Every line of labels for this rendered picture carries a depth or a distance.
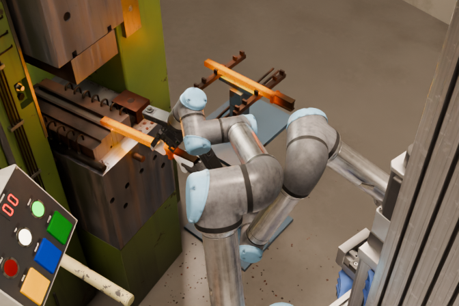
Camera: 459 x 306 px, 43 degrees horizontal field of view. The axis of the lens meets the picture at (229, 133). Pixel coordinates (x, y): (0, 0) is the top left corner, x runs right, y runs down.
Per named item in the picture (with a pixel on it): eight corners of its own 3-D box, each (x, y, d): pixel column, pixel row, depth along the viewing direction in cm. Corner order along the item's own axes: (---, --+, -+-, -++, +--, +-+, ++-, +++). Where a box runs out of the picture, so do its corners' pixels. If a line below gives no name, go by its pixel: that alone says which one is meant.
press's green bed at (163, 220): (182, 251, 286) (175, 189, 254) (134, 310, 263) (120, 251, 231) (97, 205, 308) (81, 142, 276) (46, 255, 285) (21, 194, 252)
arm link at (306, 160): (337, 176, 149) (261, 269, 182) (335, 146, 157) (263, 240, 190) (296, 162, 147) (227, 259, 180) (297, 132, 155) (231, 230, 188)
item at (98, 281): (136, 299, 201) (134, 291, 197) (126, 311, 198) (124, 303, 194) (45, 244, 218) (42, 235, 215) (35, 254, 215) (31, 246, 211)
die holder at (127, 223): (175, 189, 254) (167, 113, 223) (120, 251, 230) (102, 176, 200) (80, 142, 275) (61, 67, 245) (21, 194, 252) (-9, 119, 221)
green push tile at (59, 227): (73, 224, 177) (57, 210, 173) (65, 245, 172) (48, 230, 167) (69, 226, 178) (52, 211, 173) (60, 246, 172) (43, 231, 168)
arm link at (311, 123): (404, 238, 182) (276, 154, 161) (398, 201, 193) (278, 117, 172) (436, 222, 175) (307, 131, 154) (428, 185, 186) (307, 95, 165)
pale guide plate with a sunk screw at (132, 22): (141, 26, 218) (136, -14, 206) (126, 38, 213) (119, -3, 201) (137, 25, 219) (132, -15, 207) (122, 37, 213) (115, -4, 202)
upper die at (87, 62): (118, 52, 192) (114, 29, 185) (76, 85, 180) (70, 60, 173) (29, 17, 208) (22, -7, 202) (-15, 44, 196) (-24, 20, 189)
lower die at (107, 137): (132, 130, 216) (128, 113, 210) (95, 163, 204) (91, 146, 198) (50, 92, 233) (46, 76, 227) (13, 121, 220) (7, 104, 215)
